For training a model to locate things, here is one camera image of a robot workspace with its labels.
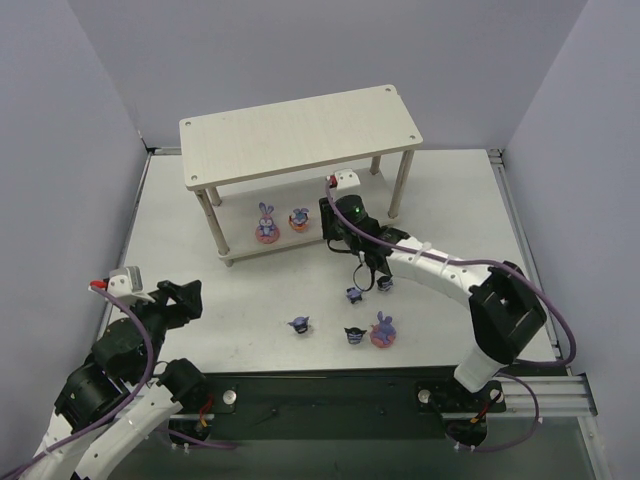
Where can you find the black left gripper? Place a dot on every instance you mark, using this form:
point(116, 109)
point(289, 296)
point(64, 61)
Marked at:
point(167, 306)

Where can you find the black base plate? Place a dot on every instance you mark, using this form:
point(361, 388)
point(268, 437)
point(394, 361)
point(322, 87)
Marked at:
point(403, 403)

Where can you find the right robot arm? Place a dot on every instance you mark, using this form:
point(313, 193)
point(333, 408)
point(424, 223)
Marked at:
point(505, 314)

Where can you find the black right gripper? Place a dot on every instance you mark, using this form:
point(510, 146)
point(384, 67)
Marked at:
point(326, 220)

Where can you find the sitting bunny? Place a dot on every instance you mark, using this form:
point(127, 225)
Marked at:
point(267, 232)

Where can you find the purple bunny with sunglasses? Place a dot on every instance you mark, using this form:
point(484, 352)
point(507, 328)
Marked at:
point(300, 325)

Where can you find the purple bunny black bow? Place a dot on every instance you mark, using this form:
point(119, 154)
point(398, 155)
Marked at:
point(354, 295)

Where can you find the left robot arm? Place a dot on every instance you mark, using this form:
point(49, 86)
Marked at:
point(114, 400)

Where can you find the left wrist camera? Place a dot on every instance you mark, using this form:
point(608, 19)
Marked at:
point(125, 284)

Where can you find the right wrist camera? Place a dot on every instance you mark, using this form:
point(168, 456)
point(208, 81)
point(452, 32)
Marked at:
point(343, 180)

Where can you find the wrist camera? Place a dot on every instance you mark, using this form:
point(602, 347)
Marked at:
point(125, 284)
point(343, 180)

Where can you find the white two-tier shelf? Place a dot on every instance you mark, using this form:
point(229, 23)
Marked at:
point(260, 142)

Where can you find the black-hat striped bunny toy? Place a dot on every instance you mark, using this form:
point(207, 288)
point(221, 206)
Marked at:
point(354, 335)
point(384, 283)

